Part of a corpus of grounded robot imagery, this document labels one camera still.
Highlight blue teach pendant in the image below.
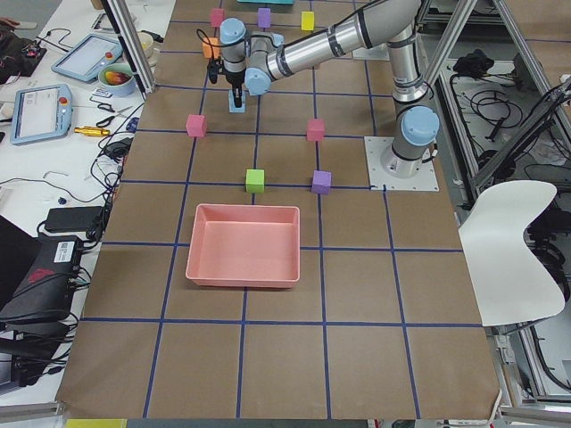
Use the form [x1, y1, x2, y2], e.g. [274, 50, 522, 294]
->
[51, 34, 123, 82]
[10, 84, 72, 145]

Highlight pink foam block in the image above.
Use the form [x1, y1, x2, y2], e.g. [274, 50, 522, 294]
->
[306, 119, 326, 142]
[186, 114, 207, 137]

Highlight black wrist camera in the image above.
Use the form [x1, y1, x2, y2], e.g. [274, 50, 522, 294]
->
[208, 59, 223, 85]

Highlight white chair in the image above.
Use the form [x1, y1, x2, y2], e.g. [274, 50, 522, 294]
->
[459, 180, 565, 327]

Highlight light blue foam block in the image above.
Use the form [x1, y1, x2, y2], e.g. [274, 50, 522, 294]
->
[228, 90, 246, 113]

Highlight orange foam block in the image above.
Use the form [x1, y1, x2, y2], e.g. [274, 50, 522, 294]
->
[202, 37, 220, 60]

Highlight yellow foam block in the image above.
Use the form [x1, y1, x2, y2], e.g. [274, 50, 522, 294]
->
[301, 11, 315, 31]

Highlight green foam block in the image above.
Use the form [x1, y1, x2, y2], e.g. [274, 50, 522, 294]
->
[245, 169, 265, 193]

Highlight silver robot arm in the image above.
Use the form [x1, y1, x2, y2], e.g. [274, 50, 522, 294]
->
[207, 1, 440, 179]

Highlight black handled scissors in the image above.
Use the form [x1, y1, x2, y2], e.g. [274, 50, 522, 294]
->
[95, 106, 130, 128]

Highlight white cup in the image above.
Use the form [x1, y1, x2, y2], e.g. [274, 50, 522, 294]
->
[137, 31, 160, 67]

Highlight aluminium frame post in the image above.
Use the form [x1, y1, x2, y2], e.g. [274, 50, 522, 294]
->
[102, 0, 156, 95]

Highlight black power adapter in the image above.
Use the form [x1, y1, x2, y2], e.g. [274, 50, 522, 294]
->
[44, 206, 103, 233]

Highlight purple foam block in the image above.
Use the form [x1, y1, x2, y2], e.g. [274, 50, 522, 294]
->
[311, 170, 332, 194]
[257, 8, 271, 29]

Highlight black laptop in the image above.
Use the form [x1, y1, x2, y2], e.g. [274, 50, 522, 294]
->
[1, 218, 83, 329]

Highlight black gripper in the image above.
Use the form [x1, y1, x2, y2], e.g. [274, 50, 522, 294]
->
[226, 70, 244, 107]

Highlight brass cylinder tool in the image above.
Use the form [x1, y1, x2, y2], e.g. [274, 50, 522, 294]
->
[74, 127, 111, 137]

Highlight pink plastic tray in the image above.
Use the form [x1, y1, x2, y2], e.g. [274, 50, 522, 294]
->
[186, 203, 301, 289]

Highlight magenta foam block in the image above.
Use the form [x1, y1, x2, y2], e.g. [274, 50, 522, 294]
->
[210, 8, 226, 28]

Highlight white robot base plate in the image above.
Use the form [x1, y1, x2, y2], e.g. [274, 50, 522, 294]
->
[364, 136, 440, 192]

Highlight light blue bowl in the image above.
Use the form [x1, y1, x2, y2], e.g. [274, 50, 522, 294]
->
[98, 63, 137, 97]

